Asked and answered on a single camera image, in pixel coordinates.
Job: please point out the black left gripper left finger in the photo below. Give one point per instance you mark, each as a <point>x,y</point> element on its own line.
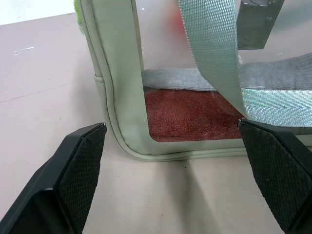
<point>73,175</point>

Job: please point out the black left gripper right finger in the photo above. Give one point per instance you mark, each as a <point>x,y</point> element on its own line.
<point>278,170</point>

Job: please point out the clear bag with green trim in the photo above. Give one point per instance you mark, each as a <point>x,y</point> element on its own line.
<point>122,97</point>

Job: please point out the red terry towel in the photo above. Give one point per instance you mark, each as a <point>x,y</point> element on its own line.
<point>190,117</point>

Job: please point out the grey terry towel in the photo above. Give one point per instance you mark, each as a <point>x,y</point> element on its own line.
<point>175,79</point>

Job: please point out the dark grey box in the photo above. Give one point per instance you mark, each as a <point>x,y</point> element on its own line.
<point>256,24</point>

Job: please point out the green fuzzy item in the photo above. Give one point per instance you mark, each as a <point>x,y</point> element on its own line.
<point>79,12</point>

